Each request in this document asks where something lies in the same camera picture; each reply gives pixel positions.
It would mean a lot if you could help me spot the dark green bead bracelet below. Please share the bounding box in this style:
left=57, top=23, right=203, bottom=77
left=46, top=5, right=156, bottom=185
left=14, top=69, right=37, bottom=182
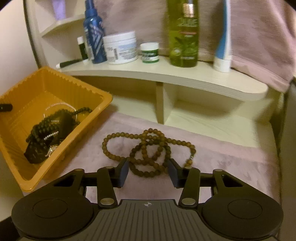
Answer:
left=26, top=106, right=93, bottom=149

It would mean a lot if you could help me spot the small green lidded jar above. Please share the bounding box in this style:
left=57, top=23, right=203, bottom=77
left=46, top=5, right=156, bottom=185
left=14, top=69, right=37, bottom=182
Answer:
left=140, top=42, right=159, bottom=63

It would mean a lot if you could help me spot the pink hanging towel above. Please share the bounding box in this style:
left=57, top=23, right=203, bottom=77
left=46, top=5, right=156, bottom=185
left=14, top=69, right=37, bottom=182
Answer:
left=94, top=1, right=295, bottom=93

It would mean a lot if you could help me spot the green olive oil bottle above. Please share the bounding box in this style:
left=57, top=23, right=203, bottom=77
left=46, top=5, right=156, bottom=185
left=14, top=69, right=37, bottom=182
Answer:
left=166, top=0, right=199, bottom=68

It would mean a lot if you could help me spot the black wrist band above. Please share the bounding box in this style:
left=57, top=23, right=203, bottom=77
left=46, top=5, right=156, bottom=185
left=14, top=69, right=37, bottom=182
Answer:
left=24, top=109, right=76, bottom=164

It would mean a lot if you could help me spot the white cream jar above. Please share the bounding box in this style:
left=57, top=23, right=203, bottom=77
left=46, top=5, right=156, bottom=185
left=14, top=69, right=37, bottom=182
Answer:
left=103, top=31, right=138, bottom=65

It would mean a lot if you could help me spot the blue spray bottle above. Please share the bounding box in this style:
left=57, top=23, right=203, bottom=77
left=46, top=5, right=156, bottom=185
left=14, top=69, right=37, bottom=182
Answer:
left=83, top=0, right=107, bottom=64

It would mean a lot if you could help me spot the orange plastic tray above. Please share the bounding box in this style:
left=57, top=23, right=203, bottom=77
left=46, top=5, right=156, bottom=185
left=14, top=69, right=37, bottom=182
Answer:
left=1, top=67, right=112, bottom=192

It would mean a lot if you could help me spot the dark green tube white cap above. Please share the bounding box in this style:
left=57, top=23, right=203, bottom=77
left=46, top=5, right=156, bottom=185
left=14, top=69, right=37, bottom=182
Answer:
left=56, top=59, right=82, bottom=69

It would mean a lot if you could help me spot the blue white tube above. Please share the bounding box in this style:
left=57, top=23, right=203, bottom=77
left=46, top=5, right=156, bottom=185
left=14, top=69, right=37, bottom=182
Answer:
left=213, top=0, right=232, bottom=73

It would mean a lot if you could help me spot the cream corner shelf unit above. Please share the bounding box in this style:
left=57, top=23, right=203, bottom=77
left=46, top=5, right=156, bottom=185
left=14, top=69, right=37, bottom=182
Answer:
left=23, top=1, right=279, bottom=152

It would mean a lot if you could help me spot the brown bead necklace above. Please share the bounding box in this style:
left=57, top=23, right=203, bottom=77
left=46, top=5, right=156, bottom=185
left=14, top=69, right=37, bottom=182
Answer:
left=102, top=127, right=197, bottom=178

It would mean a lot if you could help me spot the green lip balm stick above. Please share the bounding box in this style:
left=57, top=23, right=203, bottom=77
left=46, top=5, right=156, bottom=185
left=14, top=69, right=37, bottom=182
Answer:
left=77, top=36, right=88, bottom=62

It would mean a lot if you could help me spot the white pearl bracelet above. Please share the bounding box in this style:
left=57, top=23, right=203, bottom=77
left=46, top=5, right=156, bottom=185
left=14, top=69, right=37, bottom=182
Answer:
left=43, top=102, right=78, bottom=121

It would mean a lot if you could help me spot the purple tube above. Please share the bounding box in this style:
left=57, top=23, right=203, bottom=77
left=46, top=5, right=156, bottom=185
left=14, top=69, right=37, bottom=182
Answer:
left=51, top=0, right=66, bottom=21

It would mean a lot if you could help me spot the pink table mat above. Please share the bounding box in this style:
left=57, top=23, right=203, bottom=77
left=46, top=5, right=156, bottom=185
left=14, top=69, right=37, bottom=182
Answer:
left=40, top=111, right=280, bottom=202

